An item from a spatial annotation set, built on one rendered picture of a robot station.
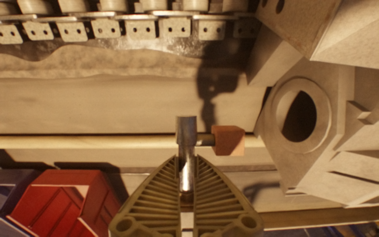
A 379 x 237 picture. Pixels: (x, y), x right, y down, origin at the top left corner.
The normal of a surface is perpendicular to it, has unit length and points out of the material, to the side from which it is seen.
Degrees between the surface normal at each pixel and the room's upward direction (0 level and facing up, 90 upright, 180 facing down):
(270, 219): 90
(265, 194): 0
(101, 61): 20
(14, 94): 0
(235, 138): 25
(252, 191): 0
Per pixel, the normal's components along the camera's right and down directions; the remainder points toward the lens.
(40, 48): 0.03, 0.52
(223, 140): 0.03, 0.11
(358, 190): -0.31, 0.62
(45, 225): 1.00, 0.01
